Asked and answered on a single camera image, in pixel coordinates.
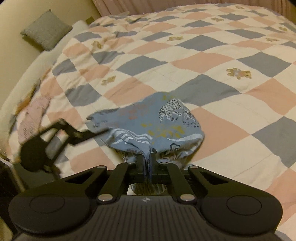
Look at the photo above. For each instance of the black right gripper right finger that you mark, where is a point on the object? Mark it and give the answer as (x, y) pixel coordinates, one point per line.
(227, 205)

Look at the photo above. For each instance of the checkered pink blue quilt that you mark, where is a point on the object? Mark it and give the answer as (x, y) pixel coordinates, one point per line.
(231, 65)

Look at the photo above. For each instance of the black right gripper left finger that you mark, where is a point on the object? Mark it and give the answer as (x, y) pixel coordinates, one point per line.
(63, 205)

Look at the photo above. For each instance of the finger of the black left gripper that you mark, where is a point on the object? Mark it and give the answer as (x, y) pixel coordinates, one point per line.
(77, 137)
(61, 129)

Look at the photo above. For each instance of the pink patterned folded garment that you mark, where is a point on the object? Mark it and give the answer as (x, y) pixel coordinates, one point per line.
(33, 117)

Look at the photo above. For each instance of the grey square cushion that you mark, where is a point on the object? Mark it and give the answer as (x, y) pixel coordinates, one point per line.
(47, 30)

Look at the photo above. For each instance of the pink curtain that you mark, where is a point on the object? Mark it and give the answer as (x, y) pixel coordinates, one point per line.
(134, 7)

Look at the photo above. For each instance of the white pillow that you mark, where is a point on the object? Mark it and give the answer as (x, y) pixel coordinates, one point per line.
(34, 72)

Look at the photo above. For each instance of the blue leopard print garment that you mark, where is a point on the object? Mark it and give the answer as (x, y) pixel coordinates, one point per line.
(160, 128)

